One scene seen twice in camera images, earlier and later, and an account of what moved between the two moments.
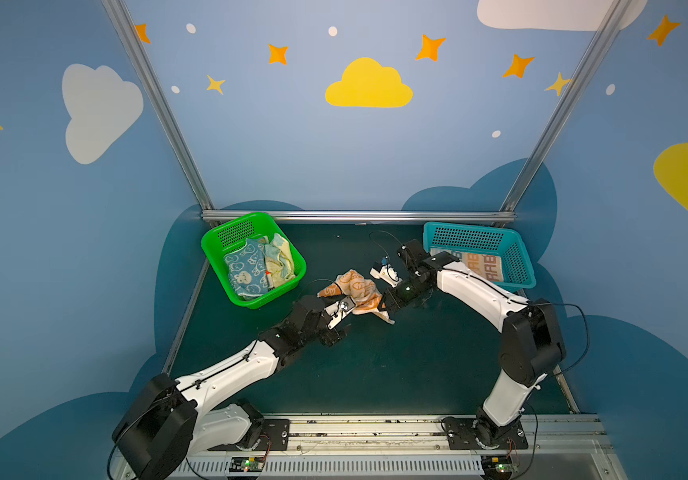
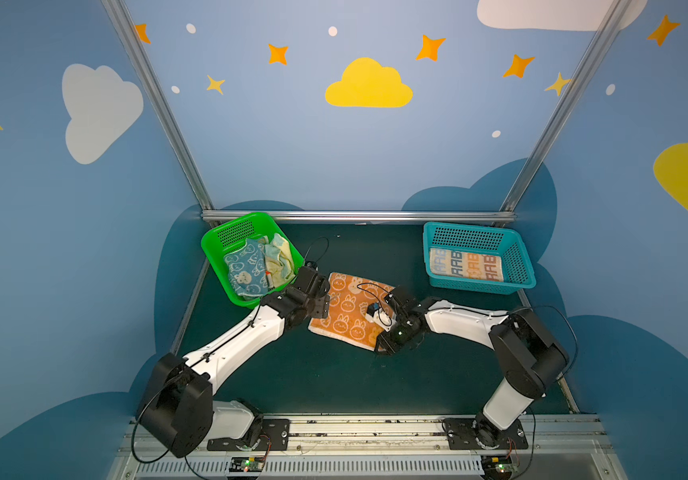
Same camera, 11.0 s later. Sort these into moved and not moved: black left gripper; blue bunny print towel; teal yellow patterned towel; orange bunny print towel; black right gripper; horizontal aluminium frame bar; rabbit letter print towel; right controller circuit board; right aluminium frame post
Moved: black right gripper; orange bunny print towel; black left gripper
Not moved: rabbit letter print towel; right aluminium frame post; horizontal aluminium frame bar; teal yellow patterned towel; right controller circuit board; blue bunny print towel
